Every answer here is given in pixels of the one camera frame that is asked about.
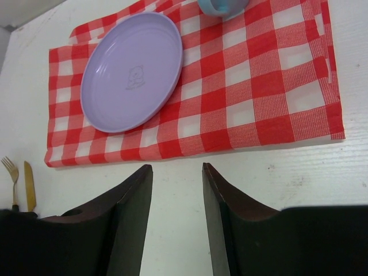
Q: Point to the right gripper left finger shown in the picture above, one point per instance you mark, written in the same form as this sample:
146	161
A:
104	236

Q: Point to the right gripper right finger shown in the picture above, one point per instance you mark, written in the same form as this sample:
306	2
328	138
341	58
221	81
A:
247	237

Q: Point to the red white checkered cloth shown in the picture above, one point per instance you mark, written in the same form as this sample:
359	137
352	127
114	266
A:
267	76

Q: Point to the purple plastic plate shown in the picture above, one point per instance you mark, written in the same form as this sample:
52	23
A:
132	72

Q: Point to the light blue mug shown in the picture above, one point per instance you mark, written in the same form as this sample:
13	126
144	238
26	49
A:
225	9

